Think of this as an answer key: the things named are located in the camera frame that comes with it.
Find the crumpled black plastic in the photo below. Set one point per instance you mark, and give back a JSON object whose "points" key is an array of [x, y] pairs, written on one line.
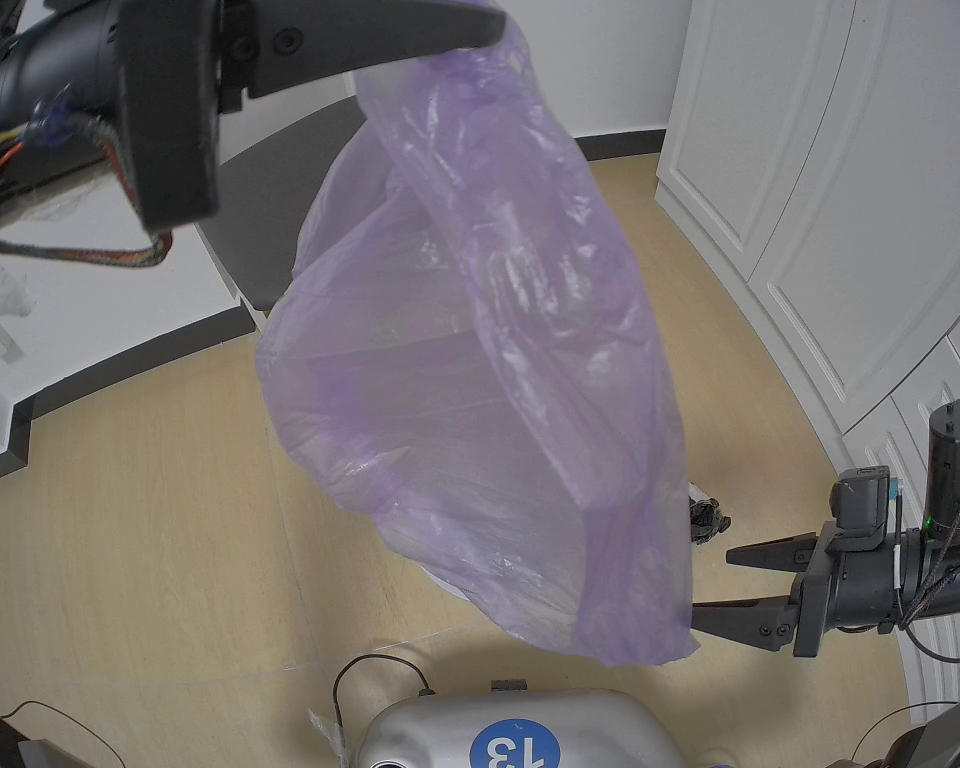
{"points": [[705, 521]]}

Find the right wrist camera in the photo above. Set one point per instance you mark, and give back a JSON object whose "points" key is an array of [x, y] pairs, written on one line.
{"points": [[862, 502]]}

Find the grey and white chair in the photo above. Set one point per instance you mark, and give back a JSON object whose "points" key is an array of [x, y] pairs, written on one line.
{"points": [[262, 210]]}

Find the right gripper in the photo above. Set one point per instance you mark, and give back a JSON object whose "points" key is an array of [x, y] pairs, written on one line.
{"points": [[855, 592]]}

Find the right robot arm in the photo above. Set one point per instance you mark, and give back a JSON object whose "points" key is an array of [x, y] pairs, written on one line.
{"points": [[943, 450]]}

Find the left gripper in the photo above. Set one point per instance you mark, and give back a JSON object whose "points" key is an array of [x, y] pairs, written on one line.
{"points": [[165, 112]]}

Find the white trash bin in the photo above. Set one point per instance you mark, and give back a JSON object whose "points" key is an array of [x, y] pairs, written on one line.
{"points": [[442, 583]]}

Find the white wardrobe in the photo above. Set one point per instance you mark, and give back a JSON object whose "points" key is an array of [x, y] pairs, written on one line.
{"points": [[810, 187]]}

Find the purple plastic bag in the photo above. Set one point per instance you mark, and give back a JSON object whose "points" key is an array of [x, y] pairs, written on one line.
{"points": [[465, 375]]}

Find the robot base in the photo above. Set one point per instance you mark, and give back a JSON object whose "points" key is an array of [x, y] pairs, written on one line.
{"points": [[525, 727]]}

